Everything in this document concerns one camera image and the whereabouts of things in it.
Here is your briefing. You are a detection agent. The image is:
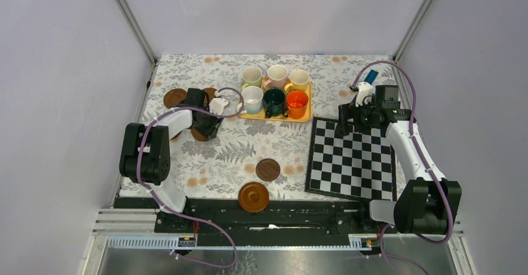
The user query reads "aluminium frame post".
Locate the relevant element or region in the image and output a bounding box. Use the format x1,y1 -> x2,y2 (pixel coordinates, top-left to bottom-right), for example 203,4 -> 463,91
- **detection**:
115,0 -> 158,65
392,0 -> 434,62

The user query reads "dark wood grain coaster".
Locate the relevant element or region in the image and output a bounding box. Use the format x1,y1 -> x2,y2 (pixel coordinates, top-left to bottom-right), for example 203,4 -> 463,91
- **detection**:
255,158 -> 281,182

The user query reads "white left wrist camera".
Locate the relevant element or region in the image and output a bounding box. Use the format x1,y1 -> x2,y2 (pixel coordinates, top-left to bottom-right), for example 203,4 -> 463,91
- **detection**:
208,97 -> 229,116

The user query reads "light green mug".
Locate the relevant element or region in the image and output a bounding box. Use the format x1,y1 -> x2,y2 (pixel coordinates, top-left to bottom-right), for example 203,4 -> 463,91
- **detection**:
242,67 -> 262,89

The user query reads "orange mug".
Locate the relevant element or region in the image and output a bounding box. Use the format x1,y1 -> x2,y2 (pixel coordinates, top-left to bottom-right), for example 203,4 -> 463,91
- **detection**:
286,90 -> 309,119

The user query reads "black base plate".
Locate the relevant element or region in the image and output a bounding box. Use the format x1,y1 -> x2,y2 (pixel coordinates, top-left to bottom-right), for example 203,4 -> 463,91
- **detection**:
154,198 -> 384,248

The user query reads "brown coaster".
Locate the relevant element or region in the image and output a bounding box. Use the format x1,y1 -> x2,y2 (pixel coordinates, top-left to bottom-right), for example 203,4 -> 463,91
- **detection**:
238,182 -> 270,213
163,88 -> 187,108
191,127 -> 210,142
203,88 -> 217,105
170,132 -> 181,140

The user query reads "floral tablecloth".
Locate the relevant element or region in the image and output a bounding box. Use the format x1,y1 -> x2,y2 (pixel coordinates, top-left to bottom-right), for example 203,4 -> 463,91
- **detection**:
142,54 -> 396,200

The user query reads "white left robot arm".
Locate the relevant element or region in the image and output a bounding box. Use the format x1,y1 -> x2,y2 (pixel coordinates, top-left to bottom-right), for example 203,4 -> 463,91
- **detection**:
119,88 -> 229,232

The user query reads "pink mug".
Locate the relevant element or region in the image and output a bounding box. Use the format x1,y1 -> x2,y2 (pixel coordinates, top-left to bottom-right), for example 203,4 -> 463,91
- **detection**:
262,65 -> 288,91

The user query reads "right aluminium frame post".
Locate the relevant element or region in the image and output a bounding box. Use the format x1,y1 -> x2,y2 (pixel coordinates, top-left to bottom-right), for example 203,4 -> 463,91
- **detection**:
392,0 -> 434,62

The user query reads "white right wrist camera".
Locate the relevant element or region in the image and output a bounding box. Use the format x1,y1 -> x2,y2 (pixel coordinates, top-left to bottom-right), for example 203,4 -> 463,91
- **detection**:
353,82 -> 374,107

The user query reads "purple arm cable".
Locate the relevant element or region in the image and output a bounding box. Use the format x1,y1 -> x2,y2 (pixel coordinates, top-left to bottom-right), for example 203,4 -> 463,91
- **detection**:
351,60 -> 455,275
135,86 -> 247,269

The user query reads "black white chessboard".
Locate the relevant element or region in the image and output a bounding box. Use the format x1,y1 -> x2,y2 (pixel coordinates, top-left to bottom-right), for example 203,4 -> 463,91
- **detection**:
305,117 -> 397,201

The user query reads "brown coaster bottom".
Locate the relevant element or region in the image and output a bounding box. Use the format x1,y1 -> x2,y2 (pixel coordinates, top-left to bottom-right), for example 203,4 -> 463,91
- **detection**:
238,182 -> 270,213

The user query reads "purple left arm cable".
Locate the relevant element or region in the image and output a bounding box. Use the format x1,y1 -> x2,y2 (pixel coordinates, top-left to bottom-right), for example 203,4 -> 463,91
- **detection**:
135,86 -> 247,269

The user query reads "white and blue mug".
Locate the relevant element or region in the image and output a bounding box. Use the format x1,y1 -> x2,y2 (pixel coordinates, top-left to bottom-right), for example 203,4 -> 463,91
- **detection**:
237,86 -> 263,114

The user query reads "left aluminium frame post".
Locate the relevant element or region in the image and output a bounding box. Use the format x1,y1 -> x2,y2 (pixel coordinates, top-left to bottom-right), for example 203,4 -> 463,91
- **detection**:
115,0 -> 158,65

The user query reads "yellow plastic tray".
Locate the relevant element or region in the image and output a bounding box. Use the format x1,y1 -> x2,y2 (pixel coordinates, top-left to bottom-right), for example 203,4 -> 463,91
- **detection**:
239,77 -> 312,123

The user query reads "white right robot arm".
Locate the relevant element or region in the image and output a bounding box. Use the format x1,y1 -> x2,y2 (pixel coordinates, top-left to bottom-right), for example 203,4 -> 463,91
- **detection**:
336,82 -> 461,239

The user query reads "dark green mug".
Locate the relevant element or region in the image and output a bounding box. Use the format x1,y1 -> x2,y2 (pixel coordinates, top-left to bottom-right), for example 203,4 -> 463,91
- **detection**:
263,88 -> 286,118

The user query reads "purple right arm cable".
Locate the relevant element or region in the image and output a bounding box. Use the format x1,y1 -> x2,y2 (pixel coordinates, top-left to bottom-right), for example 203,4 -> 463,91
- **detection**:
351,60 -> 455,275

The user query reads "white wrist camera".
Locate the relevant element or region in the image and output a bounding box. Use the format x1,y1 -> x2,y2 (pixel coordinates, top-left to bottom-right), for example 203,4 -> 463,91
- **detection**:
208,97 -> 229,116
353,82 -> 374,107

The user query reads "yellow mug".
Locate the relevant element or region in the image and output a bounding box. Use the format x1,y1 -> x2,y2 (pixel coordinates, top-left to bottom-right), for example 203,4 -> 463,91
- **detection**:
284,69 -> 309,93

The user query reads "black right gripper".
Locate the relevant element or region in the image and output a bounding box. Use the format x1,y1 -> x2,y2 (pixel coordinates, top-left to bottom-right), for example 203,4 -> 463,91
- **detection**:
334,98 -> 380,136

